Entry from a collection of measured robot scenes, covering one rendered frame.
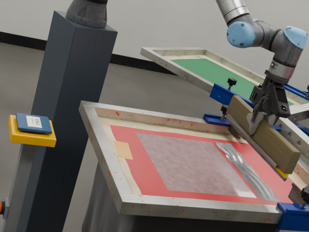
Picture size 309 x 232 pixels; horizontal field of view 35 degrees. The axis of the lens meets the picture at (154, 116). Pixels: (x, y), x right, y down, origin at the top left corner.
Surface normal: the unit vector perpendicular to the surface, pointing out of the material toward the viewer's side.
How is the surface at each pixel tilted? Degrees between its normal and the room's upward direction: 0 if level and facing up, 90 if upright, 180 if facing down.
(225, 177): 0
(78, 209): 0
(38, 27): 90
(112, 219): 92
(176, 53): 90
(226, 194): 0
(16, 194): 90
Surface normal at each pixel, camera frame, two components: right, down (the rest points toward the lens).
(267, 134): -0.91, -0.15
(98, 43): 0.57, 0.47
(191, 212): 0.30, 0.45
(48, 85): -0.77, 0.01
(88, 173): 0.29, -0.88
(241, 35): -0.59, 0.14
